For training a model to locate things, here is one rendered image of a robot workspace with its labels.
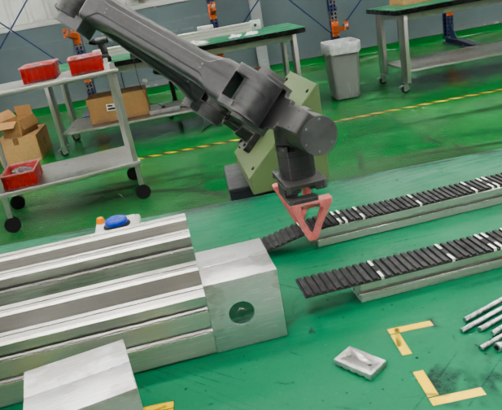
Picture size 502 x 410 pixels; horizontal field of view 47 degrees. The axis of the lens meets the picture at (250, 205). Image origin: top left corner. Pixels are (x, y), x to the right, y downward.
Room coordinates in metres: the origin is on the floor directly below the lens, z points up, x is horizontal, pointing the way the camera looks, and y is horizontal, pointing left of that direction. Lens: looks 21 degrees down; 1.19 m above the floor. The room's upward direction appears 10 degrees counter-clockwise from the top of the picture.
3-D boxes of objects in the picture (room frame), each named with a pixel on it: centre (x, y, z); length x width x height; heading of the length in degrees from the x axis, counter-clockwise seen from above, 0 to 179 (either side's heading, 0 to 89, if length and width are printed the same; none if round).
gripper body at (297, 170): (0.86, -0.08, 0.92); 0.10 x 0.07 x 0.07; 8
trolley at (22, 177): (3.78, 1.20, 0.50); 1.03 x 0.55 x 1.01; 105
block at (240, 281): (0.67, 0.04, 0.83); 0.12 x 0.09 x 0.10; 7
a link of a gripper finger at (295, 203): (0.84, -0.09, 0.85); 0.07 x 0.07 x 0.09; 8
